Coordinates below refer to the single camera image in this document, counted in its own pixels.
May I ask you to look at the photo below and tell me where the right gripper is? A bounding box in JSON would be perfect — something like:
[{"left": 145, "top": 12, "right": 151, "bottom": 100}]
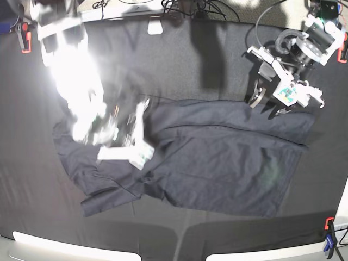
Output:
[{"left": 92, "top": 99, "right": 154, "bottom": 170}]

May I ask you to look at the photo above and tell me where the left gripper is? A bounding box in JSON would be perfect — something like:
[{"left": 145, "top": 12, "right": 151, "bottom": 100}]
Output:
[{"left": 245, "top": 46, "right": 325, "bottom": 120}]

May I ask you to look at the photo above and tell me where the dark grey t-shirt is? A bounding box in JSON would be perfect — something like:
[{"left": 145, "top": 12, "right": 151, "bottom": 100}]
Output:
[{"left": 53, "top": 100, "right": 314, "bottom": 217}]

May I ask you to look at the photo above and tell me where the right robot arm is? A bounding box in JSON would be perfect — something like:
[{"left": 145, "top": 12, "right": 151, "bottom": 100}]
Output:
[{"left": 29, "top": 1, "right": 154, "bottom": 170}]

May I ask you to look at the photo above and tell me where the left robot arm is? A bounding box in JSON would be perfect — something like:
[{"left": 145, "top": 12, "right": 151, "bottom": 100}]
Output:
[{"left": 247, "top": 1, "right": 347, "bottom": 118}]

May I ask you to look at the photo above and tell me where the orange clamp far right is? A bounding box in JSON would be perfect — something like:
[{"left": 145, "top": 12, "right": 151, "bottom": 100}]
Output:
[{"left": 337, "top": 36, "right": 347, "bottom": 64}]

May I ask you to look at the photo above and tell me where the black table cloth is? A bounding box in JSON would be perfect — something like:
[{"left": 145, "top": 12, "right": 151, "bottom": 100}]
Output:
[{"left": 1, "top": 19, "right": 347, "bottom": 260}]

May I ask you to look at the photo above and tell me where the orange blue clamp near right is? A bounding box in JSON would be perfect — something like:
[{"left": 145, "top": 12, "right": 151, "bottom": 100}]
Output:
[{"left": 323, "top": 217, "right": 344, "bottom": 261}]

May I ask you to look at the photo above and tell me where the orange clamp far left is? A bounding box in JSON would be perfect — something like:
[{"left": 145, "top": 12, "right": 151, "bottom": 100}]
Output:
[{"left": 15, "top": 22, "right": 32, "bottom": 54}]

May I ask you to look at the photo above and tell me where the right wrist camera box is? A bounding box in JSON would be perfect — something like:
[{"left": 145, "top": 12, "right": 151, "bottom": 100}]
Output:
[{"left": 129, "top": 144, "right": 154, "bottom": 170}]

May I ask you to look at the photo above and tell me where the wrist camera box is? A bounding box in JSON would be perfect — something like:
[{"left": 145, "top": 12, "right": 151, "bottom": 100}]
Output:
[
  {"left": 272, "top": 82, "right": 297, "bottom": 107},
  {"left": 129, "top": 144, "right": 154, "bottom": 170}
]

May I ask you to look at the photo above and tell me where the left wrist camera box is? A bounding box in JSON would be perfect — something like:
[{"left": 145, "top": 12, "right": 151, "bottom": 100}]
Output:
[{"left": 272, "top": 82, "right": 297, "bottom": 107}]

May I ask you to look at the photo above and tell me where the black cable bundle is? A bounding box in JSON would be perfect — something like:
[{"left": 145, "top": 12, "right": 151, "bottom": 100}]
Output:
[{"left": 160, "top": 0, "right": 241, "bottom": 22}]

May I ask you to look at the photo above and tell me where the aluminium frame rail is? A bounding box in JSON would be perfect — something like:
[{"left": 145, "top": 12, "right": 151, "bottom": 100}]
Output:
[{"left": 81, "top": 5, "right": 164, "bottom": 22}]

